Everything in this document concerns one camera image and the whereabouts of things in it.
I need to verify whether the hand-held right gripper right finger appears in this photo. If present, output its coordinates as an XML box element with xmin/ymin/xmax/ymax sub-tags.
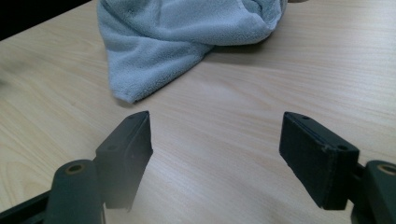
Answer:
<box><xmin>278</xmin><ymin>111</ymin><xmax>361</xmax><ymax>211</ymax></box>

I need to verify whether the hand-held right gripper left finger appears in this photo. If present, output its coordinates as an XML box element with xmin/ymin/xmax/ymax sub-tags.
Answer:
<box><xmin>94</xmin><ymin>110</ymin><xmax>154</xmax><ymax>211</ymax></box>

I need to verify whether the light blue towel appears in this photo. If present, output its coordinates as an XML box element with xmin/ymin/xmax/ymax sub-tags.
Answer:
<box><xmin>96</xmin><ymin>0</ymin><xmax>289</xmax><ymax>105</ymax></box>

